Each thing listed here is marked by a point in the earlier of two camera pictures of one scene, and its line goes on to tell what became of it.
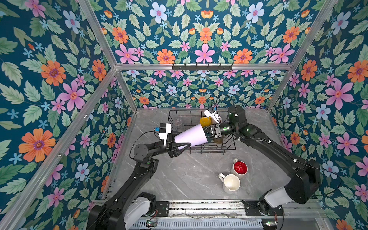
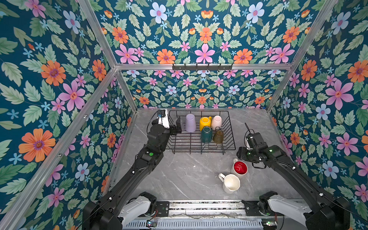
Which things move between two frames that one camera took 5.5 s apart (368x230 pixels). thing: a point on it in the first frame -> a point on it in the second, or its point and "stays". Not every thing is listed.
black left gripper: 172,149 -> 174,130
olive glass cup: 219,140 stays
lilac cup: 195,135 -> 190,123
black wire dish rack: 180,120 stays
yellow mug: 205,121 stays
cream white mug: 231,183 stays
